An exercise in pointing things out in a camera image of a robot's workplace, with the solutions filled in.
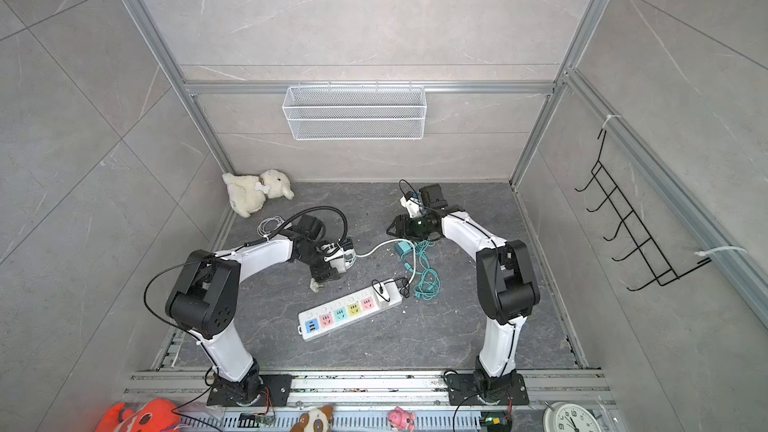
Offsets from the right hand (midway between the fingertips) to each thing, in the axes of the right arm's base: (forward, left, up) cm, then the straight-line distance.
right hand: (394, 230), depth 93 cm
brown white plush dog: (-48, +19, -7) cm, 52 cm away
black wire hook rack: (-28, -53, +23) cm, 64 cm away
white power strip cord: (-14, -5, -9) cm, 17 cm away
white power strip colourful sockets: (-25, +22, -8) cm, 34 cm away
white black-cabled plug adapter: (-19, +2, -4) cm, 20 cm away
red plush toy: (-47, +53, -1) cm, 71 cm away
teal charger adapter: (-2, -3, -8) cm, 9 cm away
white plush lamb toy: (+18, +52, -1) cm, 55 cm away
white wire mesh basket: (+36, +12, +20) cm, 42 cm away
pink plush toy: (-49, 0, -7) cm, 49 cm away
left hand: (-5, +20, -7) cm, 22 cm away
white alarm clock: (-49, -39, -7) cm, 63 cm away
